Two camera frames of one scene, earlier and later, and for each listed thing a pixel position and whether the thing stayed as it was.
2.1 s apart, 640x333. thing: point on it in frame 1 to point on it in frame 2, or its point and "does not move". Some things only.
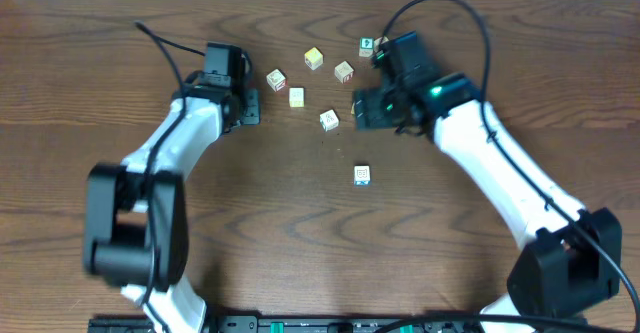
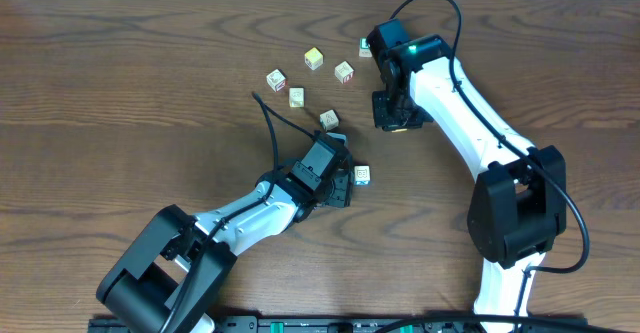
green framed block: (366, 46) does not move
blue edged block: (362, 175) does not move
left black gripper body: (251, 106) to (341, 188)
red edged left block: (276, 80) does not move
